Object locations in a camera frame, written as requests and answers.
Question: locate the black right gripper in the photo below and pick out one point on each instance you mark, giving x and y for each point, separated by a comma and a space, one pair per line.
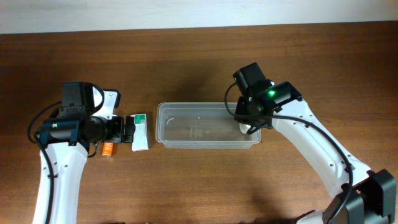
252, 126

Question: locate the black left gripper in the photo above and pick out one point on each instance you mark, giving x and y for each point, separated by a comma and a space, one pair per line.
127, 134

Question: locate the white green medicine tube box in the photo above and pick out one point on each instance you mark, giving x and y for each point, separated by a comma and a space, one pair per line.
140, 142

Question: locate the white spray bottle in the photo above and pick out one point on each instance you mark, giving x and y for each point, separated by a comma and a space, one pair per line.
245, 128

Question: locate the orange medicine box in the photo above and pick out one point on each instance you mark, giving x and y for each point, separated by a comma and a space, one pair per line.
107, 149

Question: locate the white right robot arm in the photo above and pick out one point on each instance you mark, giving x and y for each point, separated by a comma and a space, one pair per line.
359, 195

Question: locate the clear plastic container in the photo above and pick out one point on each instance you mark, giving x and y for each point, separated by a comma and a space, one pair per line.
200, 125

